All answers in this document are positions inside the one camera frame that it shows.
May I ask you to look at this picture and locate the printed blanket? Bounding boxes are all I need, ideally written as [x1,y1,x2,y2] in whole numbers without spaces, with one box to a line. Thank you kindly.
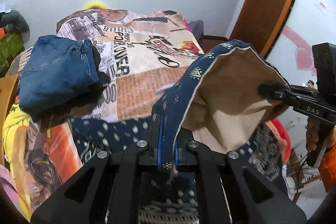
[10,8,205,214]

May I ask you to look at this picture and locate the small pink door sticker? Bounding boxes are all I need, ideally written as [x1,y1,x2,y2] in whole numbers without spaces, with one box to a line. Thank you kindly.
[316,1,329,13]

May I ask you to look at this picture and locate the wooden lap desk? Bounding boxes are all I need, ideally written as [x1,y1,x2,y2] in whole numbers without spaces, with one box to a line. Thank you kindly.
[0,74,18,161]

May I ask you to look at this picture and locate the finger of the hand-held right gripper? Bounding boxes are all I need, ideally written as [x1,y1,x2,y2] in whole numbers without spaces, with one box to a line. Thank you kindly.
[260,82,319,93]
[259,90,296,107]

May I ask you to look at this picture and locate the striped bed sheet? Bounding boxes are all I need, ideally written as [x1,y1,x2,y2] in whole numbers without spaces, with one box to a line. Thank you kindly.
[10,46,34,77]

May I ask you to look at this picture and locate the yellow cloth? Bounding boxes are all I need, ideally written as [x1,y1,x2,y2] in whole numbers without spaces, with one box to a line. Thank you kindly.
[2,99,36,216]

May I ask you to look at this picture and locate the green patterned cloth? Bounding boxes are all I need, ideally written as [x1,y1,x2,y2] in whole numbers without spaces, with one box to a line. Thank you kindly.
[0,30,25,77]

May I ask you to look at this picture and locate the navy patterned hoodie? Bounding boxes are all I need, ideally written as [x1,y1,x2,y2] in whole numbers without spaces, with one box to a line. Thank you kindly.
[67,40,293,224]

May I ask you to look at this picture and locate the white wardrobe door pink hearts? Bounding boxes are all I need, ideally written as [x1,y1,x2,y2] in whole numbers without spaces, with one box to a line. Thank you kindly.
[265,0,336,84]

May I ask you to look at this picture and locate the red cloth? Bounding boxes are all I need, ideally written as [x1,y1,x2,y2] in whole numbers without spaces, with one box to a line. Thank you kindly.
[269,118,292,169]

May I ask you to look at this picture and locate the purple bag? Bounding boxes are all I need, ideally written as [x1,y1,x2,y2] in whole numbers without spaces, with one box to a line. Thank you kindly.
[188,20,205,39]

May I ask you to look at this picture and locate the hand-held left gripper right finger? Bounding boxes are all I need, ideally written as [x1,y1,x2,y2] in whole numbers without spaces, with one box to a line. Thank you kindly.
[173,128,307,224]

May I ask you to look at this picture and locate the grey-green jacket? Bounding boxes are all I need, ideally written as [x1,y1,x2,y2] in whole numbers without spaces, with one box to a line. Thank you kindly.
[0,10,30,35]

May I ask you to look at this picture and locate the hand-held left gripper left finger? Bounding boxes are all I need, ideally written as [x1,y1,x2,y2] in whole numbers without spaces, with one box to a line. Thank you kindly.
[30,114,166,224]

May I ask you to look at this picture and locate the person's right hand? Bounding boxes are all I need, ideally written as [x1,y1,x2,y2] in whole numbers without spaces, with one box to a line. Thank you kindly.
[305,116,319,153]

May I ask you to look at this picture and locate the folded blue jeans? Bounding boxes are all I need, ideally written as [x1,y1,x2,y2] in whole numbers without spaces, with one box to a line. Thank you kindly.
[18,34,111,122]

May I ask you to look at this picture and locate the yellow plush pillow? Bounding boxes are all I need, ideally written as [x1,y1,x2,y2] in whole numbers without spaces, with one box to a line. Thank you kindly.
[83,1,109,11]

